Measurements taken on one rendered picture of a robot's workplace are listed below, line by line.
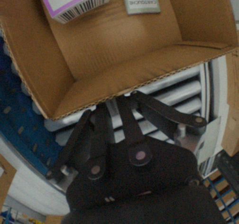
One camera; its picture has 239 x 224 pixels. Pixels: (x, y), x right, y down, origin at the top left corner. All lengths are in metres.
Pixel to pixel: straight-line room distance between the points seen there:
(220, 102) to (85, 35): 0.51
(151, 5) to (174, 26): 0.08
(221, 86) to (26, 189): 0.76
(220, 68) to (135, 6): 0.34
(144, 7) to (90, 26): 0.12
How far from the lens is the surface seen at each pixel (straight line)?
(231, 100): 0.56
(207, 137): 0.61
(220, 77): 0.49
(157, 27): 0.31
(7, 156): 0.33
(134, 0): 0.29
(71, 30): 0.29
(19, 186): 0.49
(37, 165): 0.33
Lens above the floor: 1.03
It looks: 63 degrees down
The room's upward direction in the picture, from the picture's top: 164 degrees clockwise
